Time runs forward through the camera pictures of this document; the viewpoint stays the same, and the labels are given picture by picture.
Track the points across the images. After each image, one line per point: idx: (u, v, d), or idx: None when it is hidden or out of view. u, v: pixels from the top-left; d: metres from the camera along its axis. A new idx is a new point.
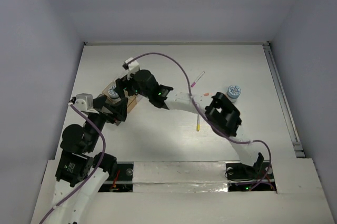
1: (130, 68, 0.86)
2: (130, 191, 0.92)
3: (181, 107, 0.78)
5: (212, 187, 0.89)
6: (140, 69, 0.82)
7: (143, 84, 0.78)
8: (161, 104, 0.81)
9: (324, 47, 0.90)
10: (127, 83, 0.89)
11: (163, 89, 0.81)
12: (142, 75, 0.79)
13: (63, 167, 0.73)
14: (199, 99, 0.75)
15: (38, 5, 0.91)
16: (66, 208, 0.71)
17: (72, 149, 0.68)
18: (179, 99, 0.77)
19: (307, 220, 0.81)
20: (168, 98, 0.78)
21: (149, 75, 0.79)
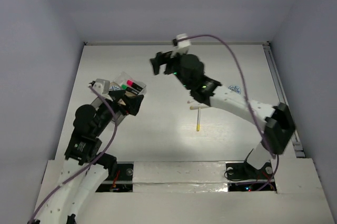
1: (178, 46, 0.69)
2: (130, 191, 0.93)
3: (227, 107, 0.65)
5: (212, 187, 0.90)
6: (189, 53, 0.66)
7: (190, 74, 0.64)
8: (203, 99, 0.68)
9: (324, 48, 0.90)
10: (170, 61, 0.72)
11: (207, 81, 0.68)
12: (194, 62, 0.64)
13: (72, 146, 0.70)
14: (257, 106, 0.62)
15: (38, 4, 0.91)
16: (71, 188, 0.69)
17: (84, 125, 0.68)
18: (229, 100, 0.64)
19: (307, 220, 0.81)
20: (215, 95, 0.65)
21: (200, 62, 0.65)
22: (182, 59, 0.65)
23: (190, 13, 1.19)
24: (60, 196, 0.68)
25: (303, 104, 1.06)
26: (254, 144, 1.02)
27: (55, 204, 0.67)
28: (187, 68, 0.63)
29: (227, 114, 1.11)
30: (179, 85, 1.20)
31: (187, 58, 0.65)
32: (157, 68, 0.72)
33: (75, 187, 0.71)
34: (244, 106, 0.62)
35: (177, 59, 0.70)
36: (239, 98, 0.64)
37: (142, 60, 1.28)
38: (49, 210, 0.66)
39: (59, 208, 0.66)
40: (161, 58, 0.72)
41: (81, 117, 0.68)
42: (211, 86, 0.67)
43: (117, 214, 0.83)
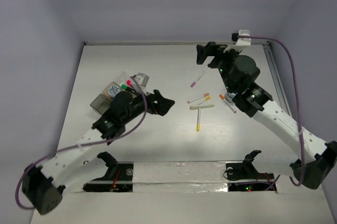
1: (240, 40, 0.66)
2: (130, 191, 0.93)
3: (272, 126, 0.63)
5: (212, 187, 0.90)
6: (245, 56, 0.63)
7: (241, 78, 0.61)
8: (246, 108, 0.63)
9: (324, 48, 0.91)
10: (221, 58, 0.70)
11: (255, 91, 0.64)
12: (248, 66, 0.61)
13: (102, 123, 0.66)
14: (308, 139, 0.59)
15: (38, 4, 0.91)
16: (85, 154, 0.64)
17: (119, 108, 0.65)
18: (278, 120, 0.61)
19: (307, 220, 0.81)
20: (264, 110, 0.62)
21: (255, 68, 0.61)
22: (237, 59, 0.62)
23: (190, 13, 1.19)
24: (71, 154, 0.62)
25: (303, 104, 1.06)
26: (254, 144, 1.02)
27: (64, 159, 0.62)
28: (240, 69, 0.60)
29: (227, 114, 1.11)
30: (179, 85, 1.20)
31: (243, 60, 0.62)
32: (203, 58, 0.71)
33: (86, 155, 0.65)
34: (295, 133, 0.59)
35: (229, 57, 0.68)
36: (290, 123, 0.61)
37: (142, 60, 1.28)
38: (56, 163, 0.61)
39: (66, 164, 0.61)
40: (212, 49, 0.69)
41: (121, 99, 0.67)
42: (259, 96, 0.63)
43: (117, 214, 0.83)
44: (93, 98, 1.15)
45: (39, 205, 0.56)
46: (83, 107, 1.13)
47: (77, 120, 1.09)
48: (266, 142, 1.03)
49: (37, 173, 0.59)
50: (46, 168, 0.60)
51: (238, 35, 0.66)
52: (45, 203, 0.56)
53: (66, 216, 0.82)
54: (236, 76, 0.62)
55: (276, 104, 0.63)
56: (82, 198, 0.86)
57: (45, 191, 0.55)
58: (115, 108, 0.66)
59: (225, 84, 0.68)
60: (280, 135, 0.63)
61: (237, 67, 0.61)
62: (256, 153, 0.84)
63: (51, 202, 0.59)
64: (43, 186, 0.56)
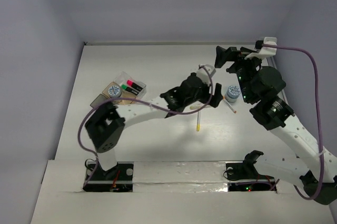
1: (263, 50, 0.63)
2: (130, 191, 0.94)
3: (290, 143, 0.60)
5: (212, 187, 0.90)
6: (270, 67, 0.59)
7: (265, 90, 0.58)
8: (266, 121, 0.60)
9: (325, 48, 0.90)
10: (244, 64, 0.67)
11: (277, 105, 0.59)
12: (274, 79, 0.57)
13: (168, 96, 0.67)
14: (328, 159, 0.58)
15: (38, 3, 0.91)
16: (151, 112, 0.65)
17: (189, 86, 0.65)
18: (300, 138, 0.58)
19: (307, 220, 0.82)
20: (285, 127, 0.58)
21: (280, 81, 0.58)
22: (261, 70, 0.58)
23: (190, 13, 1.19)
24: (143, 108, 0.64)
25: (304, 104, 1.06)
26: (254, 144, 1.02)
27: (136, 109, 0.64)
28: (265, 84, 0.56)
29: (227, 114, 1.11)
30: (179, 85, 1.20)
31: (268, 72, 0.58)
32: (222, 62, 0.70)
33: (152, 115, 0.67)
34: (316, 154, 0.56)
35: (249, 65, 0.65)
36: (311, 142, 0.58)
37: (142, 60, 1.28)
38: (129, 108, 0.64)
39: (136, 115, 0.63)
40: (233, 55, 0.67)
41: (192, 79, 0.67)
42: (280, 109, 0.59)
43: (117, 214, 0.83)
44: (93, 98, 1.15)
45: (99, 143, 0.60)
46: (83, 107, 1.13)
47: (77, 120, 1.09)
48: (266, 142, 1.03)
49: (110, 110, 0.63)
50: (120, 109, 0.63)
51: (263, 42, 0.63)
52: (105, 142, 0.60)
53: (66, 216, 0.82)
54: (258, 87, 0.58)
55: (297, 119, 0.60)
56: (82, 198, 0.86)
57: (110, 132, 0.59)
58: (185, 86, 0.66)
59: (244, 93, 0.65)
60: (298, 152, 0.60)
61: (261, 80, 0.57)
62: (256, 154, 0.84)
63: (109, 143, 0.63)
64: (112, 126, 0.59)
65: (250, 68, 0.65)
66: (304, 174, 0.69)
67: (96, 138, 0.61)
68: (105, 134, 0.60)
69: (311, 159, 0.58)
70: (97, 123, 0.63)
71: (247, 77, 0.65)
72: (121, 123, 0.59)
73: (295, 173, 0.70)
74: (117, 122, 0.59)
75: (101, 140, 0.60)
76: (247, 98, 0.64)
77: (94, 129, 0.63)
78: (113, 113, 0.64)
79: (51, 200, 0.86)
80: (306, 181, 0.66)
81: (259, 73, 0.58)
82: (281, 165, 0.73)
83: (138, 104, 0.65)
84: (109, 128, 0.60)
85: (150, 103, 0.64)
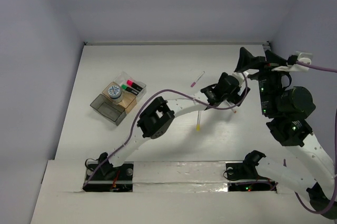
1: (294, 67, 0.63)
2: (130, 191, 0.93)
3: (306, 161, 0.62)
5: (212, 187, 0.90)
6: (303, 89, 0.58)
7: (292, 111, 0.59)
8: (284, 138, 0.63)
9: (326, 49, 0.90)
10: (270, 76, 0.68)
11: (298, 124, 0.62)
12: (305, 103, 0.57)
13: (208, 91, 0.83)
14: None
15: (38, 4, 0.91)
16: (194, 105, 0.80)
17: (228, 86, 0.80)
18: (317, 159, 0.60)
19: (308, 220, 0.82)
20: (304, 146, 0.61)
21: (311, 105, 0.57)
22: (294, 91, 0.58)
23: (190, 13, 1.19)
24: (188, 103, 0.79)
25: None
26: (254, 144, 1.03)
27: (182, 103, 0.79)
28: (297, 108, 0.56)
29: (227, 114, 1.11)
30: (179, 85, 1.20)
31: (300, 93, 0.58)
32: (247, 68, 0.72)
33: (194, 108, 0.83)
34: (331, 175, 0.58)
35: (275, 78, 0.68)
36: (327, 162, 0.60)
37: (142, 59, 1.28)
38: (177, 103, 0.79)
39: (181, 108, 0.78)
40: (259, 65, 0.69)
41: (232, 79, 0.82)
42: (299, 128, 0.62)
43: (117, 214, 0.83)
44: (93, 98, 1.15)
45: (153, 130, 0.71)
46: (84, 107, 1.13)
47: (77, 120, 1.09)
48: (266, 142, 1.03)
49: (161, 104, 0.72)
50: (170, 104, 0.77)
51: (297, 59, 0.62)
52: (157, 130, 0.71)
53: (66, 216, 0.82)
54: (285, 107, 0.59)
55: (315, 138, 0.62)
56: (83, 198, 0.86)
57: (164, 122, 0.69)
58: (224, 84, 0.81)
59: (265, 106, 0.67)
60: (313, 172, 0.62)
61: (293, 102, 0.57)
62: (256, 154, 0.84)
63: (159, 131, 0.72)
64: (164, 117, 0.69)
65: (276, 81, 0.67)
66: (310, 186, 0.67)
67: (150, 126, 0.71)
68: (157, 123, 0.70)
69: (325, 179, 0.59)
70: (150, 115, 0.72)
71: (270, 90, 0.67)
72: (171, 115, 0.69)
73: (300, 184, 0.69)
74: (168, 114, 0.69)
75: (154, 128, 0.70)
76: (266, 113, 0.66)
77: (147, 119, 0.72)
78: (163, 106, 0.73)
79: (51, 200, 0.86)
80: (314, 194, 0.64)
81: (291, 94, 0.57)
82: (286, 173, 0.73)
83: (184, 99, 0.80)
84: (160, 119, 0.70)
85: (194, 98, 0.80)
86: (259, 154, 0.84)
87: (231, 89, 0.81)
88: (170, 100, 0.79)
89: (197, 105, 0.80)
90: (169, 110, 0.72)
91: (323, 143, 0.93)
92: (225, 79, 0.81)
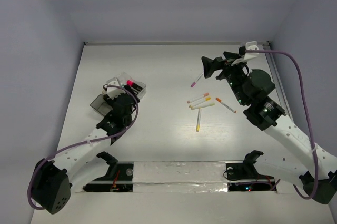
1: (246, 57, 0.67)
2: (130, 191, 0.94)
3: (285, 142, 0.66)
5: (212, 187, 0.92)
6: (256, 71, 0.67)
7: (255, 91, 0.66)
8: (259, 122, 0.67)
9: (326, 48, 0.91)
10: (234, 70, 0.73)
11: (269, 107, 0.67)
12: (263, 80, 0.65)
13: (105, 123, 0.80)
14: (321, 155, 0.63)
15: (38, 4, 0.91)
16: (97, 145, 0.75)
17: (121, 107, 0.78)
18: (291, 136, 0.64)
19: (308, 220, 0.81)
20: (277, 126, 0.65)
21: (268, 81, 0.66)
22: (251, 74, 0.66)
23: (190, 13, 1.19)
24: (82, 148, 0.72)
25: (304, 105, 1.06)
26: (254, 144, 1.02)
27: (75, 154, 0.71)
28: (256, 85, 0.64)
29: (227, 114, 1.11)
30: (179, 85, 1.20)
31: (257, 74, 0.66)
32: (211, 72, 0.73)
33: (95, 149, 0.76)
34: (309, 151, 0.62)
35: (237, 70, 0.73)
36: (304, 139, 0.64)
37: (144, 60, 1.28)
38: (68, 156, 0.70)
39: (76, 159, 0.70)
40: (220, 64, 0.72)
41: (121, 100, 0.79)
42: (271, 110, 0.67)
43: (118, 213, 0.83)
44: (93, 99, 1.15)
45: (50, 204, 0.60)
46: (84, 107, 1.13)
47: (76, 120, 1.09)
48: (266, 142, 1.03)
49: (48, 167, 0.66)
50: (59, 163, 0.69)
51: (245, 49, 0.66)
52: (55, 201, 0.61)
53: (65, 216, 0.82)
54: (250, 90, 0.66)
55: (289, 119, 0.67)
56: (83, 198, 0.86)
57: (56, 188, 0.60)
58: (116, 107, 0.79)
59: (238, 97, 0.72)
60: (294, 152, 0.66)
61: (252, 82, 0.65)
62: (256, 154, 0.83)
63: (61, 200, 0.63)
64: (55, 183, 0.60)
65: (239, 73, 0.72)
66: (303, 174, 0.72)
67: (48, 198, 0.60)
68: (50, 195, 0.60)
69: (305, 156, 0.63)
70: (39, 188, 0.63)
71: (238, 82, 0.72)
72: (65, 173, 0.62)
73: (294, 172, 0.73)
74: (59, 176, 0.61)
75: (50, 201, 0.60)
76: (243, 102, 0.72)
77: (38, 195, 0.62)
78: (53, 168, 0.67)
79: None
80: (306, 180, 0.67)
81: (250, 76, 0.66)
82: (281, 165, 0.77)
83: (75, 149, 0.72)
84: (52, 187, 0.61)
85: (88, 140, 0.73)
86: (257, 154, 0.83)
87: (126, 109, 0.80)
88: (58, 157, 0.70)
89: (95, 146, 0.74)
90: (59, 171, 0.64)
91: (321, 142, 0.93)
92: (116, 104, 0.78)
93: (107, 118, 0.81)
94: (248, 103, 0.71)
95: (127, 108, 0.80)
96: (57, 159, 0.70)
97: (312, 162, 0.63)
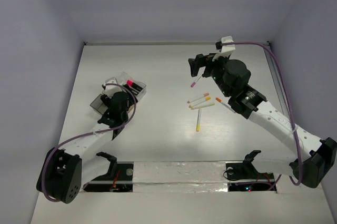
1: (224, 49, 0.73)
2: (130, 191, 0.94)
3: (268, 126, 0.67)
5: (212, 187, 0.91)
6: (234, 61, 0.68)
7: (233, 80, 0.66)
8: (242, 109, 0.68)
9: (325, 48, 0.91)
10: (215, 65, 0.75)
11: (250, 94, 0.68)
12: (239, 68, 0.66)
13: (105, 119, 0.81)
14: (303, 136, 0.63)
15: (38, 5, 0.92)
16: (102, 138, 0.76)
17: (118, 103, 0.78)
18: (273, 120, 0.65)
19: (308, 220, 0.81)
20: (258, 111, 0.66)
21: (245, 69, 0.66)
22: (228, 64, 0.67)
23: (190, 13, 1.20)
24: (90, 138, 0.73)
25: (304, 105, 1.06)
26: (254, 144, 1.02)
27: (83, 144, 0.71)
28: (232, 73, 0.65)
29: (227, 114, 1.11)
30: (178, 85, 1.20)
31: (234, 64, 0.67)
32: (196, 70, 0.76)
33: (100, 141, 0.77)
34: (290, 131, 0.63)
35: (218, 65, 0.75)
36: (284, 122, 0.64)
37: (144, 60, 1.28)
38: (77, 145, 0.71)
39: (86, 147, 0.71)
40: (201, 60, 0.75)
41: (118, 96, 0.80)
42: (254, 97, 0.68)
43: (118, 213, 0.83)
44: (93, 99, 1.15)
45: (64, 191, 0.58)
46: (84, 107, 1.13)
47: (77, 120, 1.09)
48: (266, 142, 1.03)
49: (59, 156, 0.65)
50: (69, 149, 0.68)
51: (221, 42, 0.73)
52: (68, 187, 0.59)
53: (66, 216, 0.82)
54: (229, 79, 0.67)
55: (270, 104, 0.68)
56: (83, 198, 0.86)
57: (71, 174, 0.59)
58: (114, 105, 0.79)
59: (221, 89, 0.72)
60: (277, 135, 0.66)
61: (228, 71, 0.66)
62: (256, 153, 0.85)
63: (74, 187, 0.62)
64: (69, 169, 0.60)
65: (220, 67, 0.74)
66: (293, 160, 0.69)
67: (61, 186, 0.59)
68: (65, 181, 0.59)
69: (287, 137, 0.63)
70: (50, 178, 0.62)
71: (219, 75, 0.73)
72: (78, 157, 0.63)
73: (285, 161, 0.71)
74: (73, 161, 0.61)
75: (65, 188, 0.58)
76: (226, 94, 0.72)
77: (50, 184, 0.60)
78: (63, 157, 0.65)
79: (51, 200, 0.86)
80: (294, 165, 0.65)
81: (226, 66, 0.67)
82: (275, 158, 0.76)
83: (82, 140, 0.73)
84: (66, 172, 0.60)
85: (94, 132, 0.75)
86: (256, 153, 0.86)
87: (124, 104, 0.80)
88: (68, 147, 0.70)
89: (101, 136, 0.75)
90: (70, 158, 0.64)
91: None
92: (112, 100, 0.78)
93: (106, 116, 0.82)
94: (230, 94, 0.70)
95: (125, 104, 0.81)
96: (67, 147, 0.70)
97: (294, 144, 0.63)
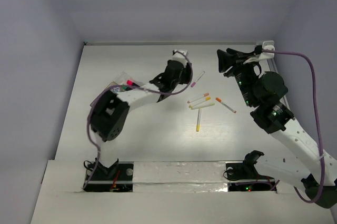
1: (263, 56, 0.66)
2: (130, 191, 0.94)
3: (292, 147, 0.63)
5: (212, 187, 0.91)
6: (268, 74, 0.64)
7: (267, 95, 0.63)
8: (266, 125, 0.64)
9: (325, 48, 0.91)
10: (245, 69, 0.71)
11: (278, 109, 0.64)
12: (276, 85, 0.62)
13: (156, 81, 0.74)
14: (328, 163, 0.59)
15: (38, 5, 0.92)
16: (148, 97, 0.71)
17: (172, 69, 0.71)
18: (300, 142, 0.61)
19: (308, 220, 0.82)
20: (286, 130, 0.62)
21: (281, 85, 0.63)
22: (264, 76, 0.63)
23: (189, 14, 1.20)
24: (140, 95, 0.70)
25: (304, 104, 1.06)
26: (254, 144, 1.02)
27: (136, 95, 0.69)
28: (268, 89, 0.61)
29: (227, 114, 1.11)
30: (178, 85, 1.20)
31: (270, 77, 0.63)
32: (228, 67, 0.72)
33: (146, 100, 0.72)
34: (316, 157, 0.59)
35: (248, 69, 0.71)
36: (311, 146, 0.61)
37: (144, 60, 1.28)
38: (129, 95, 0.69)
39: (135, 99, 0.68)
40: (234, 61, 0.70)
41: (175, 63, 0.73)
42: (281, 113, 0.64)
43: (118, 213, 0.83)
44: (93, 99, 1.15)
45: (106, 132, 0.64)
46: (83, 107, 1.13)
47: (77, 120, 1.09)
48: (266, 142, 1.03)
49: (111, 97, 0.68)
50: (120, 95, 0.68)
51: (262, 48, 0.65)
52: (114, 127, 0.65)
53: (66, 216, 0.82)
54: (260, 93, 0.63)
55: (297, 123, 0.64)
56: (83, 198, 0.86)
57: (114, 120, 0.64)
58: (168, 70, 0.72)
59: (246, 98, 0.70)
60: (299, 156, 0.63)
61: (265, 85, 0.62)
62: (258, 154, 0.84)
63: (115, 131, 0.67)
64: (116, 114, 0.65)
65: (250, 72, 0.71)
66: (306, 176, 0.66)
67: (103, 125, 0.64)
68: (114, 118, 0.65)
69: (311, 163, 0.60)
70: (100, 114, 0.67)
71: (247, 82, 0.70)
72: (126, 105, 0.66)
73: (296, 175, 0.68)
74: (121, 106, 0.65)
75: (106, 130, 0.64)
76: (249, 103, 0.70)
77: (98, 119, 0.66)
78: (114, 101, 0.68)
79: (51, 200, 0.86)
80: (308, 184, 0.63)
81: (263, 78, 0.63)
82: (282, 167, 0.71)
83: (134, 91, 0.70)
84: (115, 114, 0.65)
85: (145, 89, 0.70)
86: (259, 154, 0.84)
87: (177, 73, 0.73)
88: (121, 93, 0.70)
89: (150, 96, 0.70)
90: (120, 103, 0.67)
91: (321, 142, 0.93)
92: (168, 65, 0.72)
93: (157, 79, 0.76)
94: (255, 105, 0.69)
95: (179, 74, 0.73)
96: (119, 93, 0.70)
97: (318, 168, 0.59)
